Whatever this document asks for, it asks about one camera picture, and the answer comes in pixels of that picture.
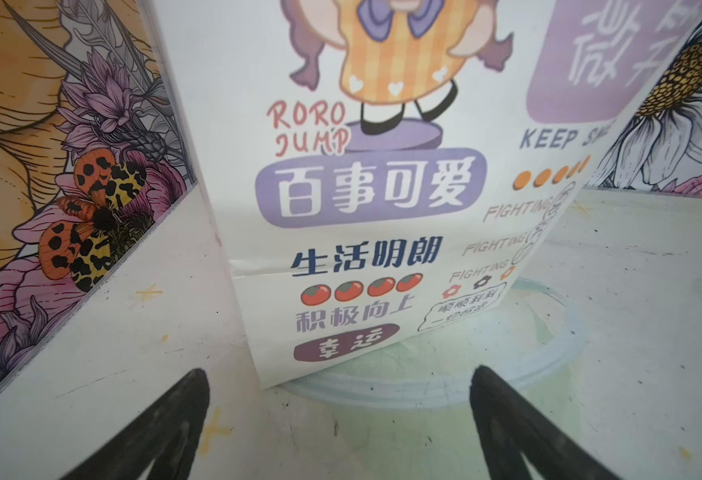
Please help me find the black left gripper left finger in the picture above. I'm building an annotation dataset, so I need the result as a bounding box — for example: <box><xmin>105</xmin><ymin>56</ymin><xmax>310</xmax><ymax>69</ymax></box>
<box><xmin>64</xmin><ymin>368</ymin><xmax>210</xmax><ymax>479</ymax></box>

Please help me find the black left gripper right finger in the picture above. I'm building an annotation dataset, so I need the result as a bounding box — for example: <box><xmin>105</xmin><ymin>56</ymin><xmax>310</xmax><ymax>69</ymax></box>
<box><xmin>470</xmin><ymin>365</ymin><xmax>618</xmax><ymax>480</ymax></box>

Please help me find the white printed paper bag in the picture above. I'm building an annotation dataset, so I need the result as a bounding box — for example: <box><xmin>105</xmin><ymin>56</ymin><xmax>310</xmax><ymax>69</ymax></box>
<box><xmin>146</xmin><ymin>1</ymin><xmax>702</xmax><ymax>387</ymax></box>

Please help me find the clear plastic round lid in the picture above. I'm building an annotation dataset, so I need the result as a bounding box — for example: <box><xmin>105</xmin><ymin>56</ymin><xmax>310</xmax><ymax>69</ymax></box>
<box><xmin>283</xmin><ymin>278</ymin><xmax>586</xmax><ymax>410</ymax></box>

